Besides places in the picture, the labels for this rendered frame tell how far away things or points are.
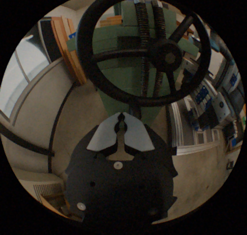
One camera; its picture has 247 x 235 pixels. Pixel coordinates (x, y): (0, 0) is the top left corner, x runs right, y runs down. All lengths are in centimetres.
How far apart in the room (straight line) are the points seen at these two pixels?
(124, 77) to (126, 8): 29
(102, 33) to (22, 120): 121
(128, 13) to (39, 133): 139
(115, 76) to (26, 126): 123
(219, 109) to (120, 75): 55
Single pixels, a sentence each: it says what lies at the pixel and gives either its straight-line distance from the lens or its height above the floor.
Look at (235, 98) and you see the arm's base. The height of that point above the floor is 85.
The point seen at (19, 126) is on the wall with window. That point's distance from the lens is 124.
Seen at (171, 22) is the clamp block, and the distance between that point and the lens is 26.
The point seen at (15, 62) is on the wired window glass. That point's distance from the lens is 151.
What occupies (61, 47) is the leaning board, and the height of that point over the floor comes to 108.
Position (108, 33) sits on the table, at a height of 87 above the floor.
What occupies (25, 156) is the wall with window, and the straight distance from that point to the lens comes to 131.
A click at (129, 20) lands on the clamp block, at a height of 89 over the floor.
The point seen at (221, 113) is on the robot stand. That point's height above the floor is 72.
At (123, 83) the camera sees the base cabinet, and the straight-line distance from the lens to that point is 36.
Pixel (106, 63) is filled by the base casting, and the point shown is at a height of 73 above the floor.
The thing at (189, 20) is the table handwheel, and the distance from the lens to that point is 18.
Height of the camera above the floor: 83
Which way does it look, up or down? 57 degrees down
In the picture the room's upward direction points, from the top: 7 degrees counter-clockwise
